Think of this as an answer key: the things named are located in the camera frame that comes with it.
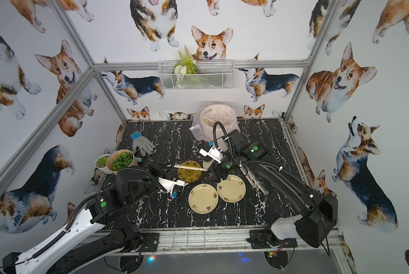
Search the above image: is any cream plate front left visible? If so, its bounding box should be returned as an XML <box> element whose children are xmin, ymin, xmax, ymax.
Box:
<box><xmin>188</xmin><ymin>184</ymin><xmax>219</xmax><ymax>215</ymax></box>

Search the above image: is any wrapped chopsticks pack near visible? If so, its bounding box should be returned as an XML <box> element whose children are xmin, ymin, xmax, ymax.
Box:
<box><xmin>240</xmin><ymin>166</ymin><xmax>269</xmax><ymax>195</ymax></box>

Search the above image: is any clear plastic bin liner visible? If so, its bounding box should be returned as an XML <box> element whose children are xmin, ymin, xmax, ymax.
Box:
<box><xmin>190</xmin><ymin>102</ymin><xmax>226</xmax><ymax>141</ymax></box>

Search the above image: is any white wire wall basket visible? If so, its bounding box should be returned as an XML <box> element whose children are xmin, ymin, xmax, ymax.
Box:
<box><xmin>157</xmin><ymin>61</ymin><xmax>235</xmax><ymax>90</ymax></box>

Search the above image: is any brown pot green plant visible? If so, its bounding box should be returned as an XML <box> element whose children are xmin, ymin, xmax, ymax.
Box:
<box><xmin>106</xmin><ymin>150</ymin><xmax>138</xmax><ymax>175</ymax></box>

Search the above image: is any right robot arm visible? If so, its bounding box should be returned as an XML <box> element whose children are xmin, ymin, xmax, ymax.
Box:
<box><xmin>210</xmin><ymin>122</ymin><xmax>338</xmax><ymax>248</ymax></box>

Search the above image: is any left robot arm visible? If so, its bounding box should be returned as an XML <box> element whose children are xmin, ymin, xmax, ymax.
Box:
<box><xmin>0</xmin><ymin>165</ymin><xmax>176</xmax><ymax>274</ymax></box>

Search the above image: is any pink trash bin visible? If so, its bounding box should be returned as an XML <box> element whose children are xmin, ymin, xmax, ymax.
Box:
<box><xmin>199</xmin><ymin>104</ymin><xmax>240</xmax><ymax>141</ymax></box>

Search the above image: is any cream plate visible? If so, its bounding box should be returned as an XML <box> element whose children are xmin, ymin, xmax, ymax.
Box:
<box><xmin>217</xmin><ymin>175</ymin><xmax>246</xmax><ymax>203</ymax></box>
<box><xmin>188</xmin><ymin>184</ymin><xmax>219</xmax><ymax>215</ymax></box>
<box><xmin>202</xmin><ymin>156</ymin><xmax>214</xmax><ymax>170</ymax></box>

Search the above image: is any dark yellow patterned plate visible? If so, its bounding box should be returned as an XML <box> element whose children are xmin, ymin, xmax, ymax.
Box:
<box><xmin>177</xmin><ymin>161</ymin><xmax>203</xmax><ymax>183</ymax></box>

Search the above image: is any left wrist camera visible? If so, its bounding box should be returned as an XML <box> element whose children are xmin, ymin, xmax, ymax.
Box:
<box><xmin>158</xmin><ymin>178</ymin><xmax>186</xmax><ymax>199</ymax></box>

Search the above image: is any cream plate front right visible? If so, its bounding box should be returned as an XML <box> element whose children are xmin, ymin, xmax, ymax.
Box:
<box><xmin>217</xmin><ymin>175</ymin><xmax>246</xmax><ymax>203</ymax></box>

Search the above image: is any aluminium front rail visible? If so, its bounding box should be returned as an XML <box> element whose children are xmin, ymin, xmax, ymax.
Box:
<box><xmin>58</xmin><ymin>225</ymin><xmax>346</xmax><ymax>258</ymax></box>

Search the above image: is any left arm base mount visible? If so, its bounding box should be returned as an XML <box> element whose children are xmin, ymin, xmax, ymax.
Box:
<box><xmin>121</xmin><ymin>233</ymin><xmax>160</xmax><ymax>253</ymax></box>

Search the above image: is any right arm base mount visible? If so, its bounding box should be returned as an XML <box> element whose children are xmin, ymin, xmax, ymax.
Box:
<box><xmin>247</xmin><ymin>229</ymin><xmax>298</xmax><ymax>249</ymax></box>

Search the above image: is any artificial fern with flower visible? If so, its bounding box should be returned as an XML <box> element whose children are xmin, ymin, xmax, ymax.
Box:
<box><xmin>174</xmin><ymin>46</ymin><xmax>199</xmax><ymax>89</ymax></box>

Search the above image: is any grey blue work glove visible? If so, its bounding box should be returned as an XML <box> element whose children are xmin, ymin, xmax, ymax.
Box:
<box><xmin>130</xmin><ymin>131</ymin><xmax>155</xmax><ymax>157</ymax></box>

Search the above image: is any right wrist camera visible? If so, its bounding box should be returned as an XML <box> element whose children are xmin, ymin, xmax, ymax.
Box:
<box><xmin>199</xmin><ymin>146</ymin><xmax>224</xmax><ymax>163</ymax></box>

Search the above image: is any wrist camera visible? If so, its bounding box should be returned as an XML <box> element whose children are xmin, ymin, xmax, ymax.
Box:
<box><xmin>158</xmin><ymin>178</ymin><xmax>186</xmax><ymax>199</ymax></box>
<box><xmin>199</xmin><ymin>146</ymin><xmax>224</xmax><ymax>163</ymax></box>

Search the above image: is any cream plate back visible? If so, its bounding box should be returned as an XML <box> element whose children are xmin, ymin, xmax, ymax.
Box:
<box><xmin>202</xmin><ymin>156</ymin><xmax>214</xmax><ymax>170</ymax></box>

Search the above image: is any disposable chopsticks pack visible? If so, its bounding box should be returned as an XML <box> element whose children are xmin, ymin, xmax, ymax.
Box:
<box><xmin>167</xmin><ymin>164</ymin><xmax>208</xmax><ymax>171</ymax></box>

